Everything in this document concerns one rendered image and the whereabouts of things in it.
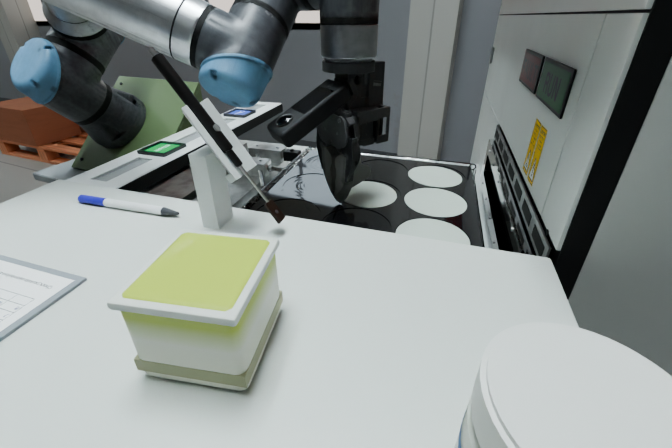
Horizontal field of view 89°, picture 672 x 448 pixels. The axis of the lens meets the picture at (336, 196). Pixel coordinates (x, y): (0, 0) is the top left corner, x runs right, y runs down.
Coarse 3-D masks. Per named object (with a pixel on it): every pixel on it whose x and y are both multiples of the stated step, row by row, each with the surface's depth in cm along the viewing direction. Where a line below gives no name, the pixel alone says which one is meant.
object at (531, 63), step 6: (528, 54) 52; (528, 60) 51; (534, 60) 48; (540, 60) 45; (522, 66) 54; (528, 66) 51; (534, 66) 47; (522, 72) 54; (528, 72) 50; (534, 72) 47; (522, 78) 53; (528, 78) 50; (534, 78) 46; (528, 84) 49; (534, 84) 46
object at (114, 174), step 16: (256, 112) 84; (192, 128) 72; (192, 144) 63; (112, 160) 56; (128, 160) 56; (144, 160) 57; (160, 160) 56; (80, 176) 50; (96, 176) 50; (112, 176) 51; (128, 176) 50
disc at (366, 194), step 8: (360, 184) 62; (368, 184) 62; (376, 184) 62; (352, 192) 59; (360, 192) 59; (368, 192) 59; (376, 192) 59; (384, 192) 59; (392, 192) 59; (344, 200) 56; (352, 200) 56; (360, 200) 56; (368, 200) 56; (376, 200) 56; (384, 200) 56; (392, 200) 56
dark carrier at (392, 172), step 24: (312, 168) 69; (384, 168) 69; (408, 168) 68; (456, 168) 68; (288, 192) 59; (312, 192) 59; (456, 192) 59; (312, 216) 52; (336, 216) 52; (360, 216) 52; (384, 216) 52; (408, 216) 52; (432, 216) 52; (456, 216) 52; (480, 240) 46
